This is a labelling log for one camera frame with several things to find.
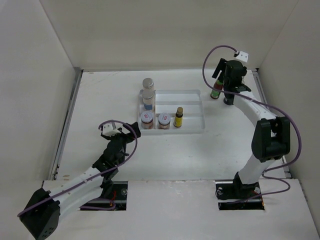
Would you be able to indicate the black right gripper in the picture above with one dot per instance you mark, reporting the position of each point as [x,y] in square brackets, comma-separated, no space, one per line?
[221,66]

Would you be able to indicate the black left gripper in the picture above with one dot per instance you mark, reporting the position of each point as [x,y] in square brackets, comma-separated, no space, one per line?
[130,136]

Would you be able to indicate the red sauce bottle yellow cap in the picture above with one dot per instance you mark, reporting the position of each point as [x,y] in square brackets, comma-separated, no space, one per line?
[217,88]

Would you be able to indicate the spice jar white red lid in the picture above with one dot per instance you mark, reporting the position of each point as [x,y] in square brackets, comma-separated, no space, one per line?
[164,121]

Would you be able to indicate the tall jar silver lid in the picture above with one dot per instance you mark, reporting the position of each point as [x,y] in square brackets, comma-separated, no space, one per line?
[148,98]

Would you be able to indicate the small yellow label bottle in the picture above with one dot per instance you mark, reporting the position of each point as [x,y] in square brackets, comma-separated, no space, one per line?
[178,117]

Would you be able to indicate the small bottle blue label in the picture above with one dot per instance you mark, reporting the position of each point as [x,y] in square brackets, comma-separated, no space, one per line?
[148,85]

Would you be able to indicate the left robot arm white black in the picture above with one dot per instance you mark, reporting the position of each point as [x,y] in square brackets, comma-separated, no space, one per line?
[46,208]

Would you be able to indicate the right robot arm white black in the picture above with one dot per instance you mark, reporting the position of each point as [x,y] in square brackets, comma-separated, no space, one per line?
[271,138]

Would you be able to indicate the dark soy sauce bottle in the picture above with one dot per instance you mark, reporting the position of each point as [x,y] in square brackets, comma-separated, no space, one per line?
[229,99]

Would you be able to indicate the white divided organizer tray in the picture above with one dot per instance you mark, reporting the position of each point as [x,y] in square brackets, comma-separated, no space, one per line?
[168,101]

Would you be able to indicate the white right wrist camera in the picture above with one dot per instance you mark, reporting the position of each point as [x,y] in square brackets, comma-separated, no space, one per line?
[241,56]

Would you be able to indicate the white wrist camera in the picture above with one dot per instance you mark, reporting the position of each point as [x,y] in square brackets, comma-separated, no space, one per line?
[108,129]
[241,56]

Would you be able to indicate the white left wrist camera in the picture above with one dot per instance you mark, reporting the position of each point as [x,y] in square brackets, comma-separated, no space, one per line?
[108,129]

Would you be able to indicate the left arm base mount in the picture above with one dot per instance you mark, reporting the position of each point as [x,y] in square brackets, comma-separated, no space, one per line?
[114,199]

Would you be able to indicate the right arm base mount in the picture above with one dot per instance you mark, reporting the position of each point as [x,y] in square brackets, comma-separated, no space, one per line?
[232,198]

